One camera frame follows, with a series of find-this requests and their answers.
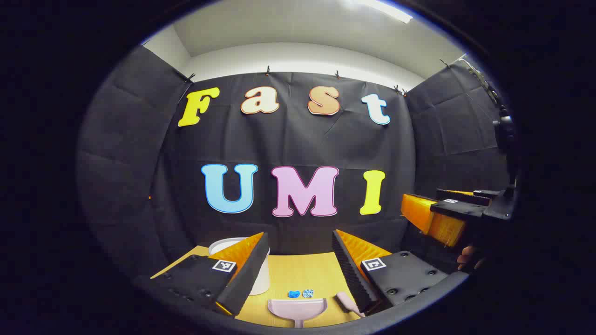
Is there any lilac small broom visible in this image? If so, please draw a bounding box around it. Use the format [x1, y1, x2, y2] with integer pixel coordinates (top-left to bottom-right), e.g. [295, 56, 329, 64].
[336, 292, 366, 319]

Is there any white ribbed garbage bin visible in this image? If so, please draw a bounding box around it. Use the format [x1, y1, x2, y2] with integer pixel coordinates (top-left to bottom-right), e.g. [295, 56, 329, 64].
[208, 237, 271, 296]

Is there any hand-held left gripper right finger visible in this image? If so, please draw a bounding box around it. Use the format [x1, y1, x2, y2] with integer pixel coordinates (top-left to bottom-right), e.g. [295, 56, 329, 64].
[332, 229, 450, 316]

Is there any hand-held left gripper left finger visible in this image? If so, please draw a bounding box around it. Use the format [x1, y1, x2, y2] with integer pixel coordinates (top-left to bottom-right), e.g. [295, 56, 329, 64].
[150, 232, 270, 317]

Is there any metal frame rail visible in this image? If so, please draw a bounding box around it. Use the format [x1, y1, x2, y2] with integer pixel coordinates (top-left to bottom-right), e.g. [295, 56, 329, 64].
[459, 55, 499, 103]

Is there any lilac plastic dustpan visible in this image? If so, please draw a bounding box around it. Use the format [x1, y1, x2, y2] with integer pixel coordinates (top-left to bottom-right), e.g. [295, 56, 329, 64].
[267, 298, 328, 328]

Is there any black stand pole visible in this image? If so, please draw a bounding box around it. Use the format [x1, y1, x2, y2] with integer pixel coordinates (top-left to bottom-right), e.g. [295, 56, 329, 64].
[493, 105, 518, 196]

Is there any ceiling light strip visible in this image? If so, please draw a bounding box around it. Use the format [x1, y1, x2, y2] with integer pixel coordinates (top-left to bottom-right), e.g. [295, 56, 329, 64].
[359, 0, 413, 24]

